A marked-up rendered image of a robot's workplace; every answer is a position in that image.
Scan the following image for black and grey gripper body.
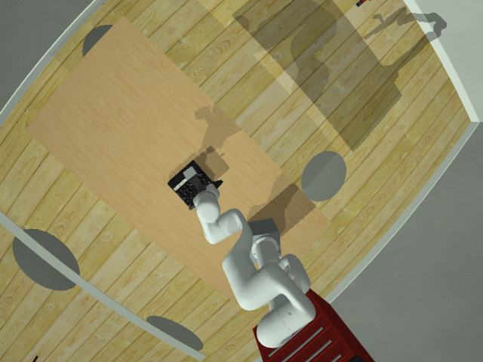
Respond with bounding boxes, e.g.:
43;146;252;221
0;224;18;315
193;183;220;206

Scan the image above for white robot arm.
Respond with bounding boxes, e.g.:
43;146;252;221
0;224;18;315
183;166;315;348

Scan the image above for black lighting desk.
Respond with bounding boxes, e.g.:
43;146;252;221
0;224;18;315
168;161;211;206

